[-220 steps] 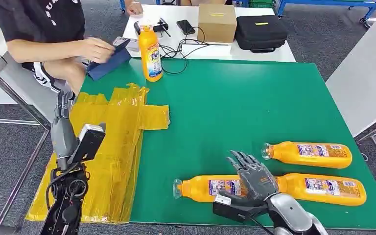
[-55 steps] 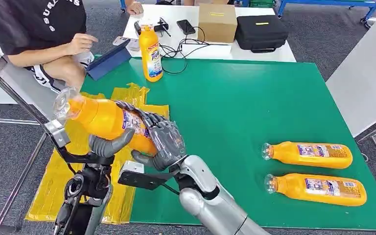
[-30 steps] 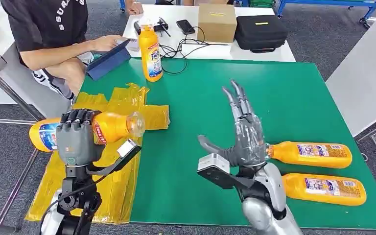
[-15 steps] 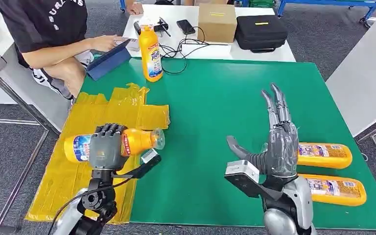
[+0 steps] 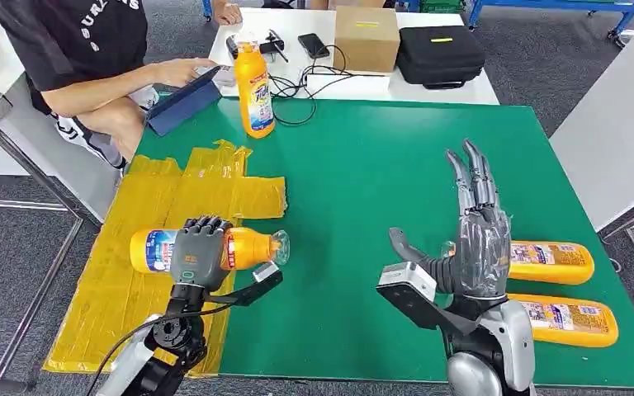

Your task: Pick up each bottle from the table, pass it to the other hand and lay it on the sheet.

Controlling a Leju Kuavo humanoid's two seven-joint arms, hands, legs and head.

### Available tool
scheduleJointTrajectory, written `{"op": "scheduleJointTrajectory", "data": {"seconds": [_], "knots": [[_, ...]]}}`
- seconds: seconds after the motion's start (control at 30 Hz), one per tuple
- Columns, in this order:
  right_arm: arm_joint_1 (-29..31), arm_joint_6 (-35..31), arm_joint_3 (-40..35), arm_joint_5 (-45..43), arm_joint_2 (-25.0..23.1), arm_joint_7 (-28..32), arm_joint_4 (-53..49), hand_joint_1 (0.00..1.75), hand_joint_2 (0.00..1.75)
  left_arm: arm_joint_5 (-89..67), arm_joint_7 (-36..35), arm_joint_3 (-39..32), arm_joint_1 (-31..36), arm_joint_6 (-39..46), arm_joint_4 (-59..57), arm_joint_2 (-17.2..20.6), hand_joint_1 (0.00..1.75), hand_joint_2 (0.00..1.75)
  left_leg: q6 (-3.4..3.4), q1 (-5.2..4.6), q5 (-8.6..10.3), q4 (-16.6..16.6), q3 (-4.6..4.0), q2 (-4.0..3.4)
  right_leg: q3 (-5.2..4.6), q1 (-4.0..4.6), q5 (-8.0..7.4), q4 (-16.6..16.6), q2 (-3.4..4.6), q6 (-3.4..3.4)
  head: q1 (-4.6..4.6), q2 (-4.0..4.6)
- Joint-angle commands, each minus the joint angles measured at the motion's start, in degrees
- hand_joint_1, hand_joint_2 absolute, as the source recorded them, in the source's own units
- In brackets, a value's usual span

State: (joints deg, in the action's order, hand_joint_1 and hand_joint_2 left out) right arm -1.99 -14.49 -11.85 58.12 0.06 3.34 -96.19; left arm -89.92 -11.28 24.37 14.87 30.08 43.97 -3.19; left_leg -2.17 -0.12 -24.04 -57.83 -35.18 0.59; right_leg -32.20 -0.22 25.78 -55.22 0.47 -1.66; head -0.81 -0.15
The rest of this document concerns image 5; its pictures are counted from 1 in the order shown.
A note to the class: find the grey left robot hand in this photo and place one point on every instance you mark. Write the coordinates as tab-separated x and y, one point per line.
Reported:
199	254

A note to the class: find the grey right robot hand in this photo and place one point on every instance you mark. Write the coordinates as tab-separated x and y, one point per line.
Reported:
481	257

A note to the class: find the orange drink bottle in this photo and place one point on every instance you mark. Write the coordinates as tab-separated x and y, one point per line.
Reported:
254	98
251	248
574	322
552	262

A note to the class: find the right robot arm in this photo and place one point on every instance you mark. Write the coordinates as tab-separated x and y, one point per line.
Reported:
492	355

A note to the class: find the yellow sheet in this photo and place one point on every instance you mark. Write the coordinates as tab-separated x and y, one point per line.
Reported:
104	306

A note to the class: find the tablet in blue case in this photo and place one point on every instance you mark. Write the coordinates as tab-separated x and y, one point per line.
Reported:
183	104

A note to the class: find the green table mat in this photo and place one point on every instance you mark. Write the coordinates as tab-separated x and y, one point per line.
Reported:
350	180

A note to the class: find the black carrying case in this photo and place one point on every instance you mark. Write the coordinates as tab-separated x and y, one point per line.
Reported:
440	54

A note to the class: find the white power strip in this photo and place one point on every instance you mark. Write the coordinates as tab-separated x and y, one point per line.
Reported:
350	83

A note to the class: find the black handheld device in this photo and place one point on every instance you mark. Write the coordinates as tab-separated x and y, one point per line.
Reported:
270	45

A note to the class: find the black phone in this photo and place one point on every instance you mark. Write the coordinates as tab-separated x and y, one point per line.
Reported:
313	45

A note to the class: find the person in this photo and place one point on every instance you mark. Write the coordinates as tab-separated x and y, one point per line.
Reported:
227	12
76	43

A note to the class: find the cardboard box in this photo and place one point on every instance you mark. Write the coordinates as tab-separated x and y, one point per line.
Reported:
366	38

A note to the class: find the green crate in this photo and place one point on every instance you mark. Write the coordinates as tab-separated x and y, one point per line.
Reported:
443	5

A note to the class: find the blue metal rack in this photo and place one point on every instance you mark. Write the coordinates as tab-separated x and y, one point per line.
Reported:
557	4

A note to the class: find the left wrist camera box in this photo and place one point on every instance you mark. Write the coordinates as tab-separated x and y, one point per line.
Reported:
265	271

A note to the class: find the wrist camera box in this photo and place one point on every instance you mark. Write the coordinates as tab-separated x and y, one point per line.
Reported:
407	284
265	271

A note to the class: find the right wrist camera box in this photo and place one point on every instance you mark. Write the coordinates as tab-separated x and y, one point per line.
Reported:
407	284

